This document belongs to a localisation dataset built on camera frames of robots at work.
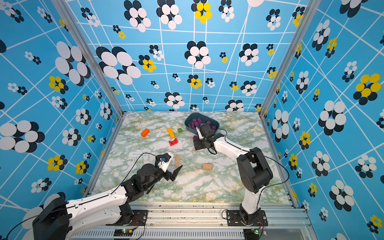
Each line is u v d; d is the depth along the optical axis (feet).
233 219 2.37
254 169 1.60
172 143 3.31
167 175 2.27
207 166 2.92
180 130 3.57
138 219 2.38
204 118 3.64
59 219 1.34
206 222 2.38
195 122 3.65
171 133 3.55
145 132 3.51
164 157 2.13
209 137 2.29
